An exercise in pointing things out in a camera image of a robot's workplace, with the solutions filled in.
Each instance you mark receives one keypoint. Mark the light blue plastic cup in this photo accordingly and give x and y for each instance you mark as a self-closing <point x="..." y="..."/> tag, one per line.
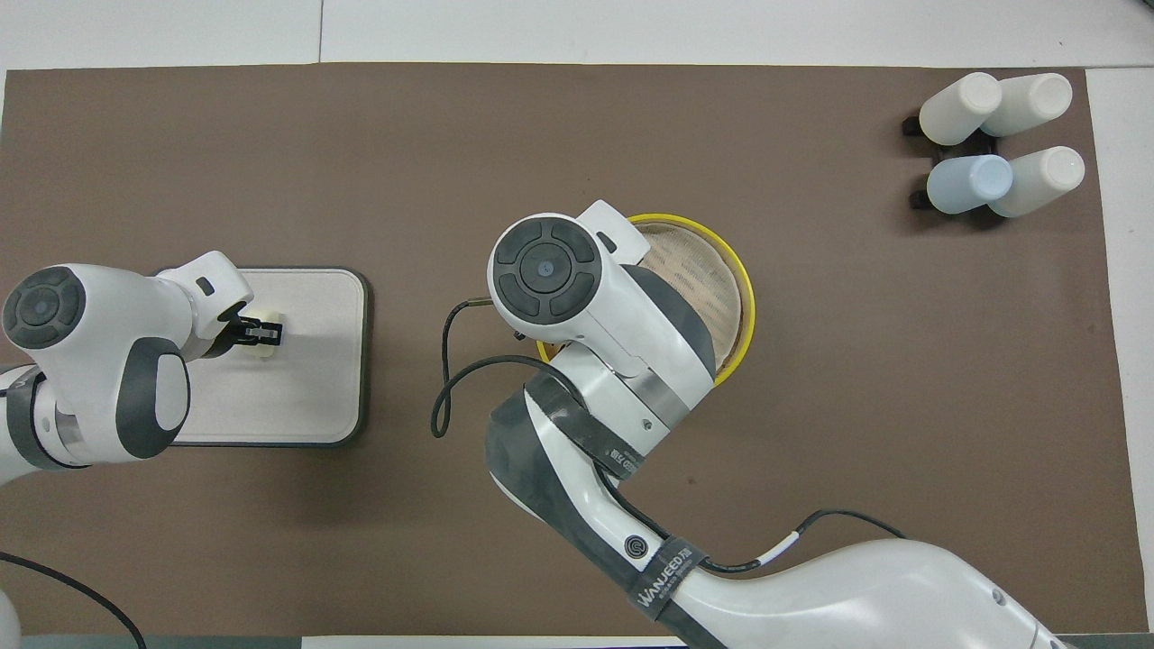
<point x="969" y="183"/>

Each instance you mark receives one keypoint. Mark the yellow steamer top tier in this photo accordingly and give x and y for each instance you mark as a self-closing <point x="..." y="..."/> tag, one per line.
<point x="712" y="270"/>

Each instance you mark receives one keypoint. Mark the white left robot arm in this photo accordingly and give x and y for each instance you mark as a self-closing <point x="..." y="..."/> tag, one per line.
<point x="90" y="361"/>

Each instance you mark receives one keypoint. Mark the black cup rack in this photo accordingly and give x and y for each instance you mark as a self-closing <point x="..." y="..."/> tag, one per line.
<point x="911" y="126"/>

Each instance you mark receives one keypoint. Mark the white plastic cup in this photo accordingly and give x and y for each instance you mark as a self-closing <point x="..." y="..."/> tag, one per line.
<point x="1041" y="180"/>
<point x="1037" y="101"/>
<point x="957" y="110"/>

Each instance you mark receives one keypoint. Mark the grey cutting board dark rim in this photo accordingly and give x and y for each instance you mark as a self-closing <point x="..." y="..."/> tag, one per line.
<point x="315" y="379"/>

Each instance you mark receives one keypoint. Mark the cream white bun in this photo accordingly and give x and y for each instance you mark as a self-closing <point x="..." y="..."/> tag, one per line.
<point x="270" y="352"/>

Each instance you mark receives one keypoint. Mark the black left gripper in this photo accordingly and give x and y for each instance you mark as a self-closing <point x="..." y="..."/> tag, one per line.
<point x="233" y="333"/>

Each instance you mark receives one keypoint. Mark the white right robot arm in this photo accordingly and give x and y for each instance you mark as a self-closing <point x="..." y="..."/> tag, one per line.
<point x="586" y="297"/>

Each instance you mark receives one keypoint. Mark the brown table mat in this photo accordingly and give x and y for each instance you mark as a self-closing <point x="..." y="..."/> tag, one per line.
<point x="856" y="361"/>

